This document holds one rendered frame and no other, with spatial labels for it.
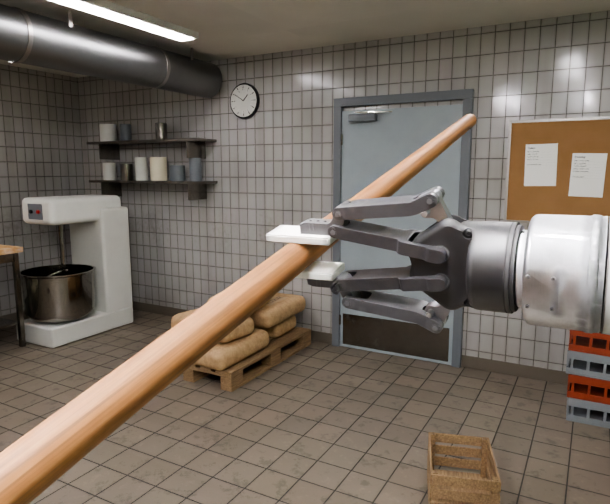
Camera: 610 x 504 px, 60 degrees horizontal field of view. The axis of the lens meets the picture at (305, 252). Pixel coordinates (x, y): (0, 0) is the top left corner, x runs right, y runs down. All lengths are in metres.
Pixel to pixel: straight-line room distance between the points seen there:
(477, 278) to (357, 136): 4.10
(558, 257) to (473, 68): 3.93
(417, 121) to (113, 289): 3.30
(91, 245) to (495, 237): 5.25
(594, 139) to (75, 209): 4.26
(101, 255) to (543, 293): 5.18
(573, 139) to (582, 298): 3.75
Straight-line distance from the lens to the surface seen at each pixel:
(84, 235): 5.62
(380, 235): 0.47
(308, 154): 4.73
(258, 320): 4.32
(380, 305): 0.50
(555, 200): 4.15
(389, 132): 4.41
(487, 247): 0.43
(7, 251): 5.17
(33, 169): 6.31
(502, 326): 4.36
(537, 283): 0.42
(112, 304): 5.58
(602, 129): 4.15
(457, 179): 4.24
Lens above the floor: 1.56
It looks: 9 degrees down
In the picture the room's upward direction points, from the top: straight up
